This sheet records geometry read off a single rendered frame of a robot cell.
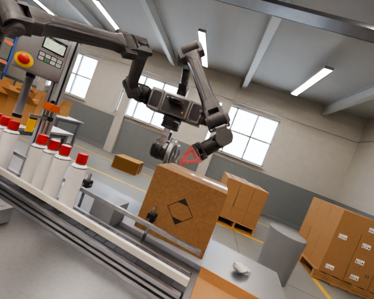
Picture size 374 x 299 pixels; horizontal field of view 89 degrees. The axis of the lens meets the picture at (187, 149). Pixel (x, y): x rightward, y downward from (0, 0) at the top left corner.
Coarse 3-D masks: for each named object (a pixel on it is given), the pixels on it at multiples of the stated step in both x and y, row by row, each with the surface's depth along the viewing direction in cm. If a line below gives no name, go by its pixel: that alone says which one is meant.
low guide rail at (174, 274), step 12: (0, 168) 70; (12, 180) 68; (36, 192) 65; (60, 204) 62; (72, 216) 60; (84, 216) 60; (96, 228) 58; (120, 240) 55; (132, 252) 54; (144, 252) 54; (156, 264) 52; (180, 276) 50
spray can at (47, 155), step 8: (48, 144) 68; (56, 144) 68; (48, 152) 67; (56, 152) 69; (40, 160) 67; (48, 160) 67; (40, 168) 67; (48, 168) 68; (40, 176) 67; (32, 184) 67; (40, 184) 68
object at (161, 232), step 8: (16, 152) 78; (24, 160) 76; (88, 192) 67; (104, 200) 66; (112, 208) 65; (120, 208) 64; (128, 216) 63; (136, 216) 63; (144, 224) 61; (152, 224) 61; (160, 232) 60; (176, 240) 58; (192, 248) 57
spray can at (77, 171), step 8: (80, 152) 65; (80, 160) 64; (72, 168) 63; (80, 168) 64; (72, 176) 63; (80, 176) 64; (64, 184) 64; (72, 184) 64; (80, 184) 66; (64, 192) 63; (72, 192) 64; (64, 200) 64; (72, 200) 65; (72, 208) 67
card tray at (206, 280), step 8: (200, 272) 65; (208, 272) 65; (200, 280) 64; (208, 280) 64; (216, 280) 64; (224, 280) 63; (200, 288) 60; (208, 288) 61; (216, 288) 63; (224, 288) 63; (232, 288) 62; (240, 288) 62; (192, 296) 56; (200, 296) 57; (208, 296) 58; (216, 296) 59; (224, 296) 61; (232, 296) 62; (240, 296) 62; (248, 296) 61
